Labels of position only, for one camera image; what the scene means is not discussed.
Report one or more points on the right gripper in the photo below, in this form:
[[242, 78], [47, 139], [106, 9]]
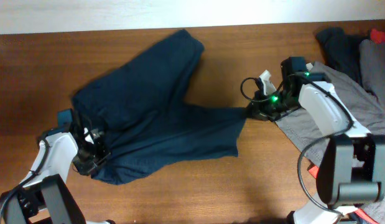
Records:
[[260, 110]]

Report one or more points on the red cloth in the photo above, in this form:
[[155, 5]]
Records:
[[378, 37]]

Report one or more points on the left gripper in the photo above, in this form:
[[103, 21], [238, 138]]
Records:
[[104, 152]]

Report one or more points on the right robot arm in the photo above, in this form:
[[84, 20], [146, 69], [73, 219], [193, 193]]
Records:
[[352, 171]]

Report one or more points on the red and black garment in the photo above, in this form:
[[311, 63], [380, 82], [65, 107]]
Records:
[[313, 171]]

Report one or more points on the navy blue shorts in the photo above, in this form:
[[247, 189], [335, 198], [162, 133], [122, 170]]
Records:
[[140, 111]]

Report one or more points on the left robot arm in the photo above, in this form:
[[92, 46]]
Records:
[[72, 143]]

